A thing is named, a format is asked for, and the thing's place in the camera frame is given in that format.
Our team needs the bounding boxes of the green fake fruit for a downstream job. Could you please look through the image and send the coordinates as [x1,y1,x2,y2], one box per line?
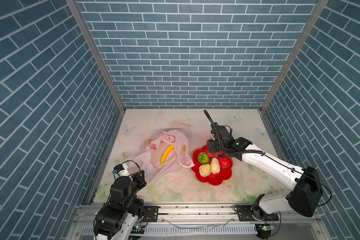
[197,152,210,165]

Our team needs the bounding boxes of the pink plastic bag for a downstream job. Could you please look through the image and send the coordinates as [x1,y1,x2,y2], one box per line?
[133,129,195,183]

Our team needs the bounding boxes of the white cable duct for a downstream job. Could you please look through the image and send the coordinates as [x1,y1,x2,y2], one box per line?
[80,224,258,237]

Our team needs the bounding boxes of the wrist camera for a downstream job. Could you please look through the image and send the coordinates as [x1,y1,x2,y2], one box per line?
[211,123,234,141]
[113,163,131,177]

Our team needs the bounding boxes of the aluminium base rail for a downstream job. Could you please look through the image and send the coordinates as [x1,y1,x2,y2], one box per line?
[66,202,331,240]

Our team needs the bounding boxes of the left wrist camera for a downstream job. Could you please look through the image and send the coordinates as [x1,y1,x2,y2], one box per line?
[113,163,131,177]

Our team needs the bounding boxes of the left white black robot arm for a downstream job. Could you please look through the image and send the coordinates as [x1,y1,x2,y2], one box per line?
[94,170,147,240]

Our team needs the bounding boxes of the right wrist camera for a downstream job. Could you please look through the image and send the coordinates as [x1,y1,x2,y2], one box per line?
[211,123,234,141]

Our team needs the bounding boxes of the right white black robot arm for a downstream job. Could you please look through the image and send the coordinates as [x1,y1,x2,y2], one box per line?
[207,138,323,221]

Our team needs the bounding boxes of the yellow fake banana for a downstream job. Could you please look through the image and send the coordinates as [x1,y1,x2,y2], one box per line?
[160,145,175,165]

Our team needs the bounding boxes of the red fake apple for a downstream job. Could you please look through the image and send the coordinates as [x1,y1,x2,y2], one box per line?
[218,158,231,169]

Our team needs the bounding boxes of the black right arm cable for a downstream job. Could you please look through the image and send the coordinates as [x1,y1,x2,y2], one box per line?
[203,109,333,207]

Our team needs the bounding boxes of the red flower-shaped bowl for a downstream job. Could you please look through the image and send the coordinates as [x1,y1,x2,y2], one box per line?
[191,146,233,186]

